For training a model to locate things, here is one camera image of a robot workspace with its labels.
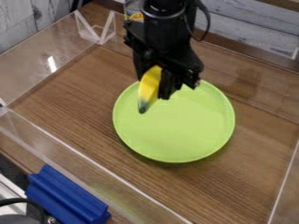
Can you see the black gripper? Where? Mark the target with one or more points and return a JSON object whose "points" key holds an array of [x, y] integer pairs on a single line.
{"points": [[163, 45]]}

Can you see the yellow toy banana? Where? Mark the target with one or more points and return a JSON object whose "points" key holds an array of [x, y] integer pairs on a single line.
{"points": [[148, 88]]}

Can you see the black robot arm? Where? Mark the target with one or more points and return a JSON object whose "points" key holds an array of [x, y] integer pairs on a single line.
{"points": [[163, 7]]}

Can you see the green round plate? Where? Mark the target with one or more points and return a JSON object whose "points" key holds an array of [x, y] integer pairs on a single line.
{"points": [[180, 130]]}

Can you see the yellow labelled tin can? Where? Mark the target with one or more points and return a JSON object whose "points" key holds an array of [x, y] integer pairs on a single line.
{"points": [[133, 15]]}

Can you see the blue plastic clamp block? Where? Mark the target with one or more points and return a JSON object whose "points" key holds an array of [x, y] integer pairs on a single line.
{"points": [[64, 199]]}

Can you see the clear acrylic triangle bracket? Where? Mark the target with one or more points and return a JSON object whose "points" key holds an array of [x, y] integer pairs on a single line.
{"points": [[96, 34]]}

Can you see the clear acrylic enclosure wall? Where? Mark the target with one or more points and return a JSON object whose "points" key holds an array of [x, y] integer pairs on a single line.
{"points": [[27, 65]]}

